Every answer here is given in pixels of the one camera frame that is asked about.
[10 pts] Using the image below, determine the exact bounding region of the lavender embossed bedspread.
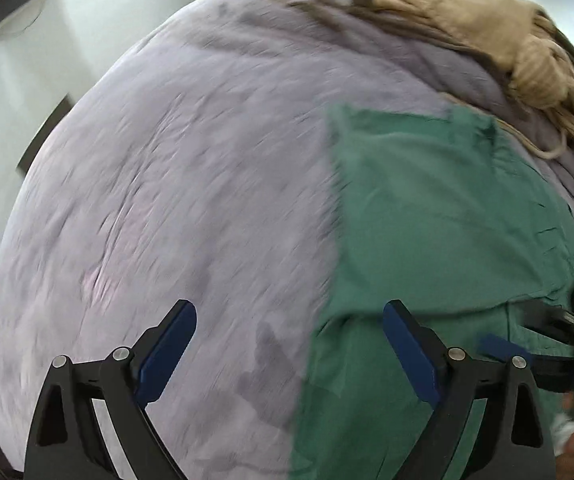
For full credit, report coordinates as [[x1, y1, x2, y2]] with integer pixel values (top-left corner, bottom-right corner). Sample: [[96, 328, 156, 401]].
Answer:
[[0, 0, 574, 479]]

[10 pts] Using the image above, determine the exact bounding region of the dark wall vent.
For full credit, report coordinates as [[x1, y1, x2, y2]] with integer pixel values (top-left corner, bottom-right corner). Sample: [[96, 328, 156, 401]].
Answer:
[[17, 94, 74, 177]]

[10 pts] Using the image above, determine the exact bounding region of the green garment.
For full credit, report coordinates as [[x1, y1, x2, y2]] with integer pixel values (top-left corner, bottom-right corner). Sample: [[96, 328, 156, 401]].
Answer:
[[289, 105, 574, 479]]

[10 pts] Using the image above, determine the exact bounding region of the tan knitted sweater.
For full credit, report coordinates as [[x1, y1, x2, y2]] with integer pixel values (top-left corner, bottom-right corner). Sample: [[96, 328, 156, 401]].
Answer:
[[278, 0, 574, 161]]

